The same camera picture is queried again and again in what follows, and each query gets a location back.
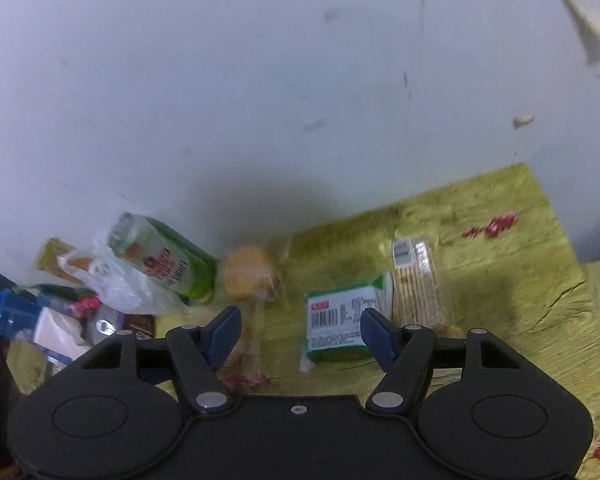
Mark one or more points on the yellow and green food packet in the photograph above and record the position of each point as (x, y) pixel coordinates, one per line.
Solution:
(52, 260)

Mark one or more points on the blue water bottle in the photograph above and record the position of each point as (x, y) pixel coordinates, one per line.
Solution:
(5, 310)

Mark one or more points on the green and silver beer can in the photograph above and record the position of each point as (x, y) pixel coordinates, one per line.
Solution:
(165, 260)

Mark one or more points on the beige peeling wall tape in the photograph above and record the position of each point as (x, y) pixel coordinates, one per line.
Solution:
(587, 25)

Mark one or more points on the white plastic bag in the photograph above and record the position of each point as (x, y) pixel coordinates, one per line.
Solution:
(125, 290)

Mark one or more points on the clear cracker pack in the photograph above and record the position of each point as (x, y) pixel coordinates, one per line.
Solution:
(420, 290)

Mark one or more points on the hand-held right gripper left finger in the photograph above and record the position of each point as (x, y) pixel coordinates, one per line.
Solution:
(225, 332)

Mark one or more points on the round yellow cake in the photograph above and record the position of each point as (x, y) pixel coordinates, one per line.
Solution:
(252, 330)
(247, 272)

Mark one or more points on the small beige tape scrap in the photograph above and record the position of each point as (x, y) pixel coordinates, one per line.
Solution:
(522, 121)

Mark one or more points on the green biscuit packet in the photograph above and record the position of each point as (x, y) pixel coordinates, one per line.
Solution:
(337, 320)

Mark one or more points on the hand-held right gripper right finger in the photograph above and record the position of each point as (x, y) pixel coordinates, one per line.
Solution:
(377, 341)

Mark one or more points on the brown jar with purple lid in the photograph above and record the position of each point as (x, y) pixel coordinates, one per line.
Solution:
(130, 327)

